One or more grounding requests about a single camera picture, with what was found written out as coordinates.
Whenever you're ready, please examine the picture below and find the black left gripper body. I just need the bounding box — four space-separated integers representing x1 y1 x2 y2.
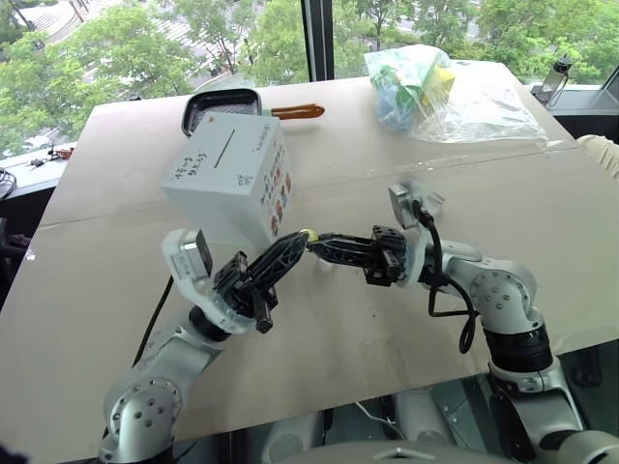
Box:
212 250 280 335

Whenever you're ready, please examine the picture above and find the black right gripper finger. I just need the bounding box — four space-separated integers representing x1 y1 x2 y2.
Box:
316 233 376 252
308 242 373 270

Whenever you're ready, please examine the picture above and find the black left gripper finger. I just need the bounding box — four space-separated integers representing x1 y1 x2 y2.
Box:
260 240 310 294
244 230 310 286

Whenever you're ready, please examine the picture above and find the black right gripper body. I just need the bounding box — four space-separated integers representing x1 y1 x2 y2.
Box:
365 224 408 288

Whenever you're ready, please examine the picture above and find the white slotted cube box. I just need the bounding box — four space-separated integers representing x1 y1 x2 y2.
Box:
160 114 294 247

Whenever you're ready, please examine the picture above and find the brown cardboard sheet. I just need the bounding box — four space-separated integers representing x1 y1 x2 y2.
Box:
0 143 619 464
36 61 577 229

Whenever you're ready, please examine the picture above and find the grey rounded shape under table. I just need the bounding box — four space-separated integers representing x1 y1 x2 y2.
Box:
263 410 331 464
394 386 460 442

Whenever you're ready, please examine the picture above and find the clear plastic bag with items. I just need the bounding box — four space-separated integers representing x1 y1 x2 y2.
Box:
363 43 550 144

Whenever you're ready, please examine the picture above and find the grey robot torso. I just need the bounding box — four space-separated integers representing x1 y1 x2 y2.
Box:
284 427 619 464

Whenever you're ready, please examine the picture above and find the dark rounded object under table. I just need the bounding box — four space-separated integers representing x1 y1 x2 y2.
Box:
573 348 605 388

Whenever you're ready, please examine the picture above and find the bunch of keys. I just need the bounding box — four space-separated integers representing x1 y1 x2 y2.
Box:
28 147 76 170

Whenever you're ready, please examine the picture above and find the clear bottle with black cap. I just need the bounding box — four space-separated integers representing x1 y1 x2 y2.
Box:
541 55 575 105

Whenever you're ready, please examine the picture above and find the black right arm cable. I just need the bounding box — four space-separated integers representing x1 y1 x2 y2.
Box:
414 200 481 355

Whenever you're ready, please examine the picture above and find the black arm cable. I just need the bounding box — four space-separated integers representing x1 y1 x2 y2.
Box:
414 200 481 355
130 275 175 369

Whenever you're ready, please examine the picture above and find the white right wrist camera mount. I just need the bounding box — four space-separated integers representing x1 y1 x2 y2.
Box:
388 179 446 291

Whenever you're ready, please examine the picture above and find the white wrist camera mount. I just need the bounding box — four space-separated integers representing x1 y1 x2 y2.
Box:
388 179 446 291
161 227 255 335

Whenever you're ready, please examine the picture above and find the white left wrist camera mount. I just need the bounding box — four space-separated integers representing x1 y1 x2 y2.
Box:
161 227 255 335

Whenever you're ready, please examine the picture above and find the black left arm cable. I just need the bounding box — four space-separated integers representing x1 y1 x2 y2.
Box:
130 275 175 369

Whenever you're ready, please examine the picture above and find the black pan with orange handle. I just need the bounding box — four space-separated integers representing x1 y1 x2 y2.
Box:
181 88 326 137

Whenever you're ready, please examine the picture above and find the black window frame post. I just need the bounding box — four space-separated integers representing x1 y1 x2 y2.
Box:
300 0 336 82

